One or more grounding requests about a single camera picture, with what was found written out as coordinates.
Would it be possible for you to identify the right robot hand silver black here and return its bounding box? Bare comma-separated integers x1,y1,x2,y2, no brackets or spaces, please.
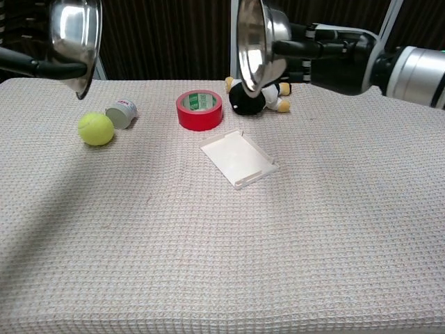
273,22,382,97

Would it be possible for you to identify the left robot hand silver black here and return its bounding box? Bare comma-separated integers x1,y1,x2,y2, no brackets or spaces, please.
0,47,88,80

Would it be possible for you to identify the metal bowl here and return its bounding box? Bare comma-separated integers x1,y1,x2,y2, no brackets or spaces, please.
236,0,293,93
48,0,104,101

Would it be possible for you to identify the yellow tennis ball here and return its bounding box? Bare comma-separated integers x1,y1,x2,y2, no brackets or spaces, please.
77,111,115,147

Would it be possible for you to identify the small white plastic cup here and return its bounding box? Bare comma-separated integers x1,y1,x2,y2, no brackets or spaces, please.
104,99,138,130

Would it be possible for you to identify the black white plush toy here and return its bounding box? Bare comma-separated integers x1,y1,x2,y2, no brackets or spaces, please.
224,76,293,117

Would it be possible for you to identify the red tape roll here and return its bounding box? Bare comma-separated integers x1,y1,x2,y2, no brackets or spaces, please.
175,89,223,132

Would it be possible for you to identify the beige waffle table cloth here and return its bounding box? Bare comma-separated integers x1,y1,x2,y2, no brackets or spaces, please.
0,78,445,334

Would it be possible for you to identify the grey aluminium frame post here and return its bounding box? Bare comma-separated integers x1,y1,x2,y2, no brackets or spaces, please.
377,0,405,45
92,55,107,81
229,0,241,81

